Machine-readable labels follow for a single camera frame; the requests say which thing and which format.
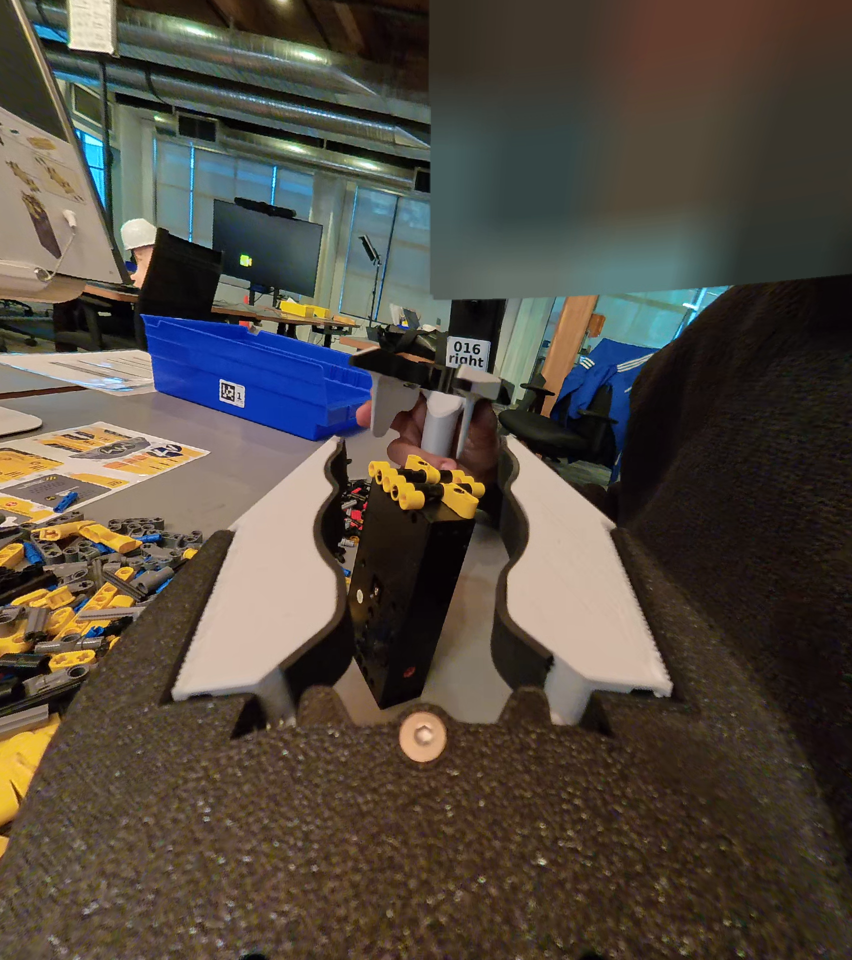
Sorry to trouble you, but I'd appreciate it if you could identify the black high-back office chair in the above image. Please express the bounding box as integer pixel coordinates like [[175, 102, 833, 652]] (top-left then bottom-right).
[[133, 227, 224, 353]]

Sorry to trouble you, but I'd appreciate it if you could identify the white page holder cord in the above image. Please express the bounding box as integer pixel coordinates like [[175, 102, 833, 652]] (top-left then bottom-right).
[[34, 208, 81, 281]]

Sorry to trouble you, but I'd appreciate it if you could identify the yellow sticker sheet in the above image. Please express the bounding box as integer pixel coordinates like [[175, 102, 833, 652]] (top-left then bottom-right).
[[0, 422, 211, 526]]

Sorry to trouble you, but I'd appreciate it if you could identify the blue striped jacket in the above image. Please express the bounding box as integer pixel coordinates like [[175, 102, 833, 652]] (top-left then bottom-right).
[[552, 337, 661, 468]]

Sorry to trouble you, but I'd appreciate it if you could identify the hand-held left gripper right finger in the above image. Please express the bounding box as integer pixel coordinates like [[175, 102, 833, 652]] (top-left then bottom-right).
[[495, 436, 675, 727]]

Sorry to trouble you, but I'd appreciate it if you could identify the black computer monitor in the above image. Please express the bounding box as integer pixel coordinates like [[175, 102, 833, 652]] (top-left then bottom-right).
[[212, 197, 324, 300]]

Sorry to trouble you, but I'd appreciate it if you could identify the wooden office desk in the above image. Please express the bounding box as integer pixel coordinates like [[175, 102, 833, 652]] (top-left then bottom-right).
[[79, 281, 358, 354]]

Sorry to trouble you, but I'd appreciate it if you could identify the white tablet stand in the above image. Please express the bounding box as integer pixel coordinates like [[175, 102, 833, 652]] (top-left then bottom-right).
[[0, 0, 136, 286]]

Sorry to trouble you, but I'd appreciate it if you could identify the hanging white paper sign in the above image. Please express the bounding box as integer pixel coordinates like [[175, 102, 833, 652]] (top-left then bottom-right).
[[66, 0, 119, 56]]

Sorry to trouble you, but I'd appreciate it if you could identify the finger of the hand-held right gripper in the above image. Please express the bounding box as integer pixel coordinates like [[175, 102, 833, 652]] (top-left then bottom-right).
[[351, 347, 428, 440], [432, 369, 504, 461]]

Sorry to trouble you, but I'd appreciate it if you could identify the wooden post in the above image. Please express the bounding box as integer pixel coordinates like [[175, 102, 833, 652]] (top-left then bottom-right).
[[542, 294, 600, 418]]

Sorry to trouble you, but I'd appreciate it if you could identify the blue plastic bin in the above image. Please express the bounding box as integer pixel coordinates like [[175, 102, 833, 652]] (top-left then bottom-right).
[[141, 313, 376, 442]]

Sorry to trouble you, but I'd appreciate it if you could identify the small heap of black pins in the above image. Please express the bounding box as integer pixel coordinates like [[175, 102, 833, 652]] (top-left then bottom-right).
[[333, 480, 368, 564]]

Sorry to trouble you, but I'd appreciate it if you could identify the white printed paper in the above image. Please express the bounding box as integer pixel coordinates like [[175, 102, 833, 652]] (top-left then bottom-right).
[[0, 348, 156, 396]]

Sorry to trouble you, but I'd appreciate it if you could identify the pile of toy brick parts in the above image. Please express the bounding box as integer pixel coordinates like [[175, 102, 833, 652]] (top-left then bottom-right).
[[0, 511, 206, 955]]

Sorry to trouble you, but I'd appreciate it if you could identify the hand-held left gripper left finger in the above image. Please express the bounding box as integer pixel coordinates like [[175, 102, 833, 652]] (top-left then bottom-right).
[[171, 436, 356, 729]]

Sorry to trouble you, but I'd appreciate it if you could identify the black and yellow brick assembly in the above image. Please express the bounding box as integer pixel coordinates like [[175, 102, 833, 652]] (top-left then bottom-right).
[[347, 455, 487, 710]]

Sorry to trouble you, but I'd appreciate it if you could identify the person's right hand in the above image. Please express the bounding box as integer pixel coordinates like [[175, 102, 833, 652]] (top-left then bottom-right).
[[357, 396, 504, 500]]

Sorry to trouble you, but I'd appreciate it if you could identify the black light stand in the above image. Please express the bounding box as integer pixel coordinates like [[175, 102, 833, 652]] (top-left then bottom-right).
[[357, 234, 387, 325]]

